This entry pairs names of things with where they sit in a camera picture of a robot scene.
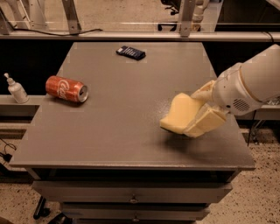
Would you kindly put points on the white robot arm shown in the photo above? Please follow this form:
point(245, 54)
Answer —
point(262, 75)

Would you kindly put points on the grey metal bracket left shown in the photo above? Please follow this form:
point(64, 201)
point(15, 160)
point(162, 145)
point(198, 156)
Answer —
point(74, 25)

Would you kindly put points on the grey lower drawer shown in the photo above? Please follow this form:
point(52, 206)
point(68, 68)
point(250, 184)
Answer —
point(136, 212)

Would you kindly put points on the blue rxbar blueberry wrapper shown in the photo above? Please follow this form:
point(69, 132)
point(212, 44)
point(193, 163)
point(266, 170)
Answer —
point(130, 52)

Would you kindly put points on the orange soda can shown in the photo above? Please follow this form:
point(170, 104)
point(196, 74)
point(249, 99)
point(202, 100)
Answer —
point(66, 89)

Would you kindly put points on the grey metal bracket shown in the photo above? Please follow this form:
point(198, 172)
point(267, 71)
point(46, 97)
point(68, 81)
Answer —
point(185, 17)
point(74, 25)

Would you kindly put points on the grey drawer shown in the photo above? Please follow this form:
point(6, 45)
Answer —
point(131, 192)
point(136, 212)

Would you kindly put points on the grey metal bracket right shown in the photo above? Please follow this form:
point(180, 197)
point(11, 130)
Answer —
point(185, 17)

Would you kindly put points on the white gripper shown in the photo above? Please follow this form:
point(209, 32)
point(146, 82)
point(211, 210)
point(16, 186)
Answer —
point(230, 88)

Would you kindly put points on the white pump bottle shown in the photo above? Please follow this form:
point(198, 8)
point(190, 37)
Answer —
point(16, 90)

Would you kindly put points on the grey upper drawer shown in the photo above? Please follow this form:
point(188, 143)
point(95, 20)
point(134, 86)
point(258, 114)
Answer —
point(131, 192)

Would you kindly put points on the yellow sponge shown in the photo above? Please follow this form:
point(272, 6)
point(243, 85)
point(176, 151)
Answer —
point(183, 109)

